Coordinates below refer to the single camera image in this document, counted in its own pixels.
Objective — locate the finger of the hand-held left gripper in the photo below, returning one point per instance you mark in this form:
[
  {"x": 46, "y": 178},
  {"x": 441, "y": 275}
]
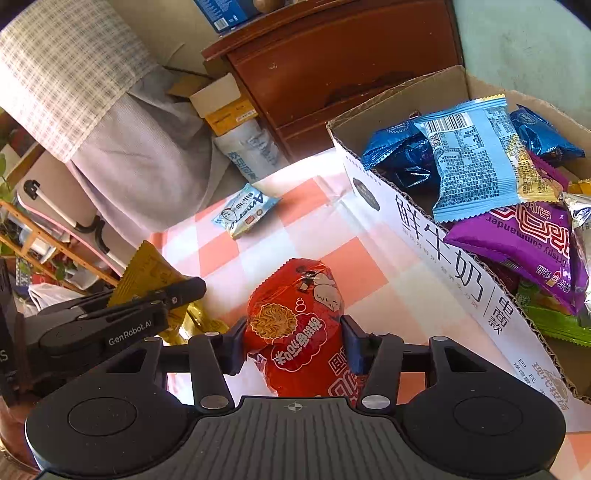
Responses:
[{"x": 184, "y": 288}]

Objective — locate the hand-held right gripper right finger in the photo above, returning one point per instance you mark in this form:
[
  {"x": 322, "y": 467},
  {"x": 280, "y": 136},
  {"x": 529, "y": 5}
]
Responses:
[{"x": 351, "y": 344}]

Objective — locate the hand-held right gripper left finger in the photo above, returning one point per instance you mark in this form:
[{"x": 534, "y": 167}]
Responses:
[{"x": 235, "y": 344}]

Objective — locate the gold snack packet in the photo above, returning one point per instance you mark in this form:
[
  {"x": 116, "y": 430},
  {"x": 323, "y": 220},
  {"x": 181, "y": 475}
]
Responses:
[{"x": 147, "y": 267}]

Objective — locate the red noodle snack packet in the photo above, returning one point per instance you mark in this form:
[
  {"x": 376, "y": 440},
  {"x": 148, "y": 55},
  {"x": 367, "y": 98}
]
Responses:
[{"x": 295, "y": 318}]

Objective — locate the shiny blue snack packet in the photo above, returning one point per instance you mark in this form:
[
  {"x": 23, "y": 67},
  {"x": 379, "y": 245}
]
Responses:
[
  {"x": 547, "y": 138},
  {"x": 397, "y": 157}
]

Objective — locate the purple snack packet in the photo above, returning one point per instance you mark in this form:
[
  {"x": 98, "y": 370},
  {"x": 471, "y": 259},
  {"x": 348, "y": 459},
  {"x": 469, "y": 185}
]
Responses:
[{"x": 521, "y": 235}]

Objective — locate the green snack packet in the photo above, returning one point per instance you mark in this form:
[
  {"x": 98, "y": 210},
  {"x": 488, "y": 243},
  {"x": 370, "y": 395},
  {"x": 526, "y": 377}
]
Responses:
[{"x": 554, "y": 318}]

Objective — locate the large light blue snack packet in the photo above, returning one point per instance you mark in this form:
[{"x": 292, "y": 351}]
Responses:
[{"x": 480, "y": 161}]

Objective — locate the small light blue snack packet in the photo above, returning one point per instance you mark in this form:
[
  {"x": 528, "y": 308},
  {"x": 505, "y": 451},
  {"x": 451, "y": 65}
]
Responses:
[{"x": 247, "y": 210}]

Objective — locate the wooden rack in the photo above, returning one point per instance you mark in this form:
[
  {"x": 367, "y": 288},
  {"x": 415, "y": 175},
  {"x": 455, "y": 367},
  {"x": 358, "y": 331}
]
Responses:
[{"x": 41, "y": 235}]

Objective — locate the orange checked tablecloth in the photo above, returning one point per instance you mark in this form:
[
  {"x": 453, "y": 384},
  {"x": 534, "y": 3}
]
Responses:
[{"x": 295, "y": 230}]

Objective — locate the lilac cloth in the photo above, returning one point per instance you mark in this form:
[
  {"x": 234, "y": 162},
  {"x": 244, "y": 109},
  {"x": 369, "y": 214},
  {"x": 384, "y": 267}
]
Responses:
[{"x": 147, "y": 161}]

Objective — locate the pink folding chair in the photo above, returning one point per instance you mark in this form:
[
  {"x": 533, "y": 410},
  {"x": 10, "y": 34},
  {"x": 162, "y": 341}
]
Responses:
[{"x": 51, "y": 184}]

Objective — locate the white printed sack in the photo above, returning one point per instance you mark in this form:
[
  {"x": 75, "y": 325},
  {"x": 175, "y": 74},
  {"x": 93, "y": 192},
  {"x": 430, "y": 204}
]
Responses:
[{"x": 254, "y": 147}]

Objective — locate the small open cardboard box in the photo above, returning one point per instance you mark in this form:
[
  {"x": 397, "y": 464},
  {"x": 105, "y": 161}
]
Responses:
[{"x": 217, "y": 101}]

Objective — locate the brown wooden nightstand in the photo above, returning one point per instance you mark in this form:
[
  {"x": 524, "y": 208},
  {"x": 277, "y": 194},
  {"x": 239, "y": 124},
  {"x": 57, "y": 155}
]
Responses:
[{"x": 346, "y": 64}]

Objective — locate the blue carton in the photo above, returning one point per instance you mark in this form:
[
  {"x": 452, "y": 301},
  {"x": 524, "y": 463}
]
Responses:
[{"x": 226, "y": 11}]

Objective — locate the brown wooden gourd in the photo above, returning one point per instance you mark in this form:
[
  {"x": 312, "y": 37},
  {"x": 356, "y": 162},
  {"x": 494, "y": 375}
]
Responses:
[{"x": 268, "y": 4}]

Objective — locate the light blue sofa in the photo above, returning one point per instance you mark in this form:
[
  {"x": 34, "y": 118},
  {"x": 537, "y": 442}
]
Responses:
[{"x": 526, "y": 46}]

